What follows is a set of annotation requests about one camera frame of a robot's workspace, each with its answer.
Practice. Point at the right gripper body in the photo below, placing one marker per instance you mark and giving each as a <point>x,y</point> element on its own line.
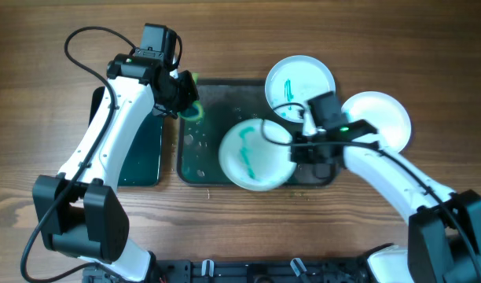
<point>303,153</point>

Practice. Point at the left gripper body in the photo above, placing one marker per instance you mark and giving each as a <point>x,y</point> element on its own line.
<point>186,92</point>

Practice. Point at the green and yellow sponge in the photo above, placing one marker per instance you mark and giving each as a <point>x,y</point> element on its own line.
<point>195,111</point>

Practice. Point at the white plate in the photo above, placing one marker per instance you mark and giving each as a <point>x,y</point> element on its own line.
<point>297,79</point>
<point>254,154</point>
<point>385,113</point>

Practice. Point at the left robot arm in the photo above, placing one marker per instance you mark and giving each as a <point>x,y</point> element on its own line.
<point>79,213</point>

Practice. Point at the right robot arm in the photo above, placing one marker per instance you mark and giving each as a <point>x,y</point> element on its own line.
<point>444,242</point>

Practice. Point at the large dark serving tray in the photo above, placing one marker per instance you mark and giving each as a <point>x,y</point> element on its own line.
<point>226,102</point>

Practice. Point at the small dark sponge tray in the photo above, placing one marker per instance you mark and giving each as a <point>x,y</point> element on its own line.
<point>129,152</point>

